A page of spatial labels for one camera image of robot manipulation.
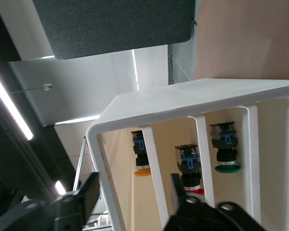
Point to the white drawer holding orange button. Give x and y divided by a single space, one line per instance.
156 180

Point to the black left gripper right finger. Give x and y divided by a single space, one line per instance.
197 216

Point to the white wall board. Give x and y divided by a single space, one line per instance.
86 79

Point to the red push button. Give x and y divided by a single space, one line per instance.
189 158

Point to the long ceiling strip light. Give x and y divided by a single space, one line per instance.
9 104

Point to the dark grey felt panel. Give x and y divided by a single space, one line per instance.
110 24

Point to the white drawer holding green button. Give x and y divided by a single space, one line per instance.
253 156

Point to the short ceiling light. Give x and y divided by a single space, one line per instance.
59 187

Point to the white drawer cabinet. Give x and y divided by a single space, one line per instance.
183 96

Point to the green push button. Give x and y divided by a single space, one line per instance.
225 142

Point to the orange push button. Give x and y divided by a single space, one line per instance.
138 144

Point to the white drawer holding red button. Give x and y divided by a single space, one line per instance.
204 156

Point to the white empty drawer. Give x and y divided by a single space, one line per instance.
279 156

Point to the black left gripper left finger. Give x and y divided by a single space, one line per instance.
86 192

